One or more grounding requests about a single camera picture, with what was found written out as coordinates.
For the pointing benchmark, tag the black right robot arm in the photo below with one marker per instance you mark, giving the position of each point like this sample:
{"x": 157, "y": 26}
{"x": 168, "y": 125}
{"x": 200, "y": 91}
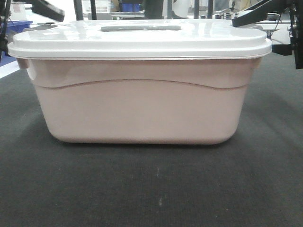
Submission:
{"x": 259, "y": 12}

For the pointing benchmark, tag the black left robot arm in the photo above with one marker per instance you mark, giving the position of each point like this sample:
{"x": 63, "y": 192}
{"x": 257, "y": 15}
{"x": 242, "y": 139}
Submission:
{"x": 40, "y": 7}

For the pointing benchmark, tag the blue plastic tote on table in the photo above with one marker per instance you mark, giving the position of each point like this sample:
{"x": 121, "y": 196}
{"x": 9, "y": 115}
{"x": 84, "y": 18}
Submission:
{"x": 12, "y": 28}

